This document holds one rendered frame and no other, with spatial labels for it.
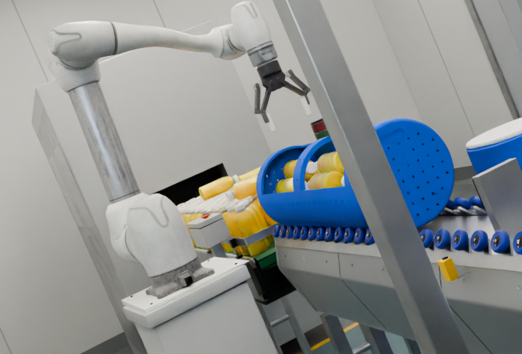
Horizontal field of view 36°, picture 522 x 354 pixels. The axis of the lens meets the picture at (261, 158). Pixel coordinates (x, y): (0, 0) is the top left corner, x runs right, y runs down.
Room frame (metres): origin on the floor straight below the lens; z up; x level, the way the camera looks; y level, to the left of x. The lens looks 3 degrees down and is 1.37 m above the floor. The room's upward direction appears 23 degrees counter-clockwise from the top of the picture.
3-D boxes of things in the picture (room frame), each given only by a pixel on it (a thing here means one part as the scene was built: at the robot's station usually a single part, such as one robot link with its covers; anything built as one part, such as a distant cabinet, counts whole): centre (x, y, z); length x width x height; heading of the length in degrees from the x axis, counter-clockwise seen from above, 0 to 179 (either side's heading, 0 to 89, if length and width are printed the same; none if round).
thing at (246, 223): (3.01, 0.15, 0.99); 0.07 x 0.07 x 0.19
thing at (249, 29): (2.64, -0.13, 1.66); 0.13 x 0.11 x 0.16; 26
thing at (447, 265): (1.68, -0.30, 0.92); 0.08 x 0.03 x 0.05; 107
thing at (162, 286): (2.34, 0.36, 1.04); 0.22 x 0.18 x 0.06; 20
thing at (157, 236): (2.37, 0.37, 1.18); 0.18 x 0.16 x 0.22; 26
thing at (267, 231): (3.02, -0.02, 0.96); 0.40 x 0.01 x 0.03; 107
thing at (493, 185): (1.67, -0.43, 1.00); 0.10 x 0.04 x 0.15; 107
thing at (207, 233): (3.05, 0.29, 1.05); 0.20 x 0.10 x 0.10; 17
